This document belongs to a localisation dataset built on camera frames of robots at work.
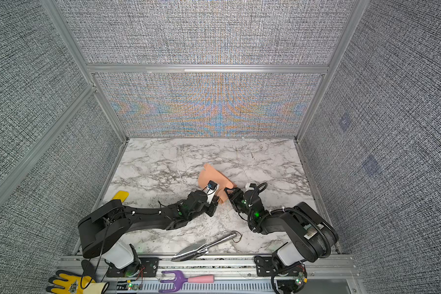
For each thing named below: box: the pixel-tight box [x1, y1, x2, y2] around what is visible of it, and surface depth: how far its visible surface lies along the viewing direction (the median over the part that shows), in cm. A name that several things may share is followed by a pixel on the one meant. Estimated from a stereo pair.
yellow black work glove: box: [46, 269, 96, 294], surface depth 70 cm
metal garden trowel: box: [170, 233, 238, 262], surface depth 79 cm
